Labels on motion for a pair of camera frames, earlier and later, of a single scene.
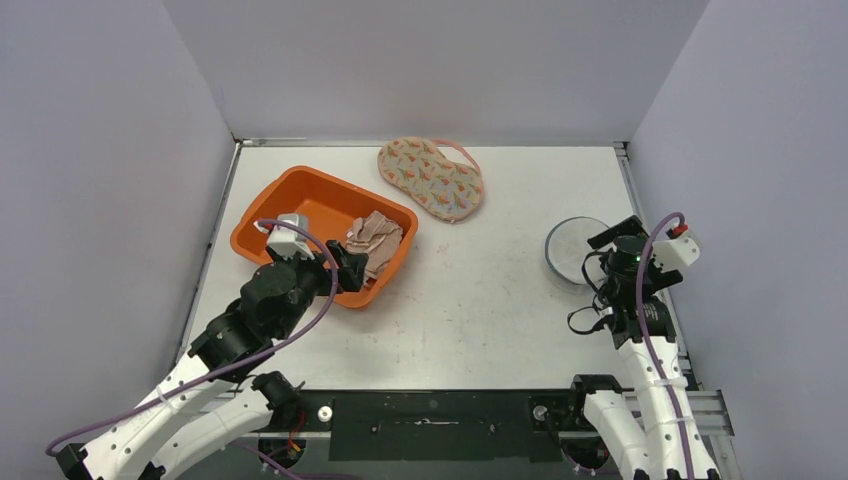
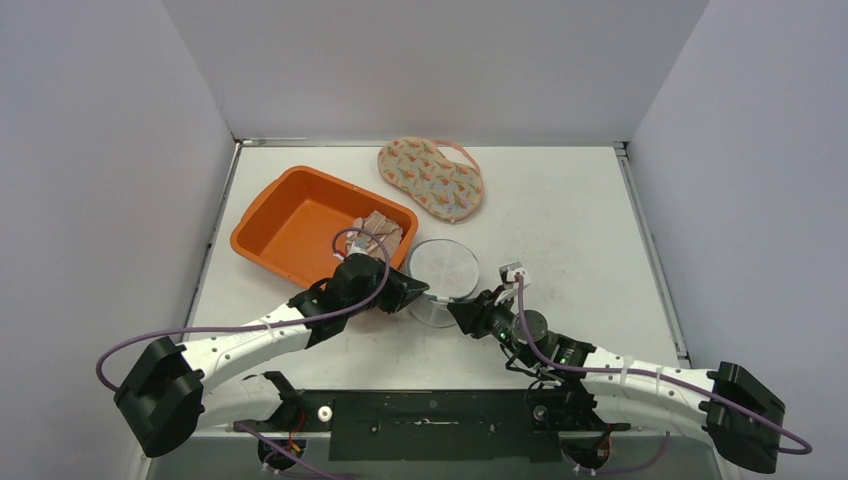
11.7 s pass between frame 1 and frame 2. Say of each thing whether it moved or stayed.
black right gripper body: moved
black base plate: stayed
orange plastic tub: stayed
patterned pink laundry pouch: stayed
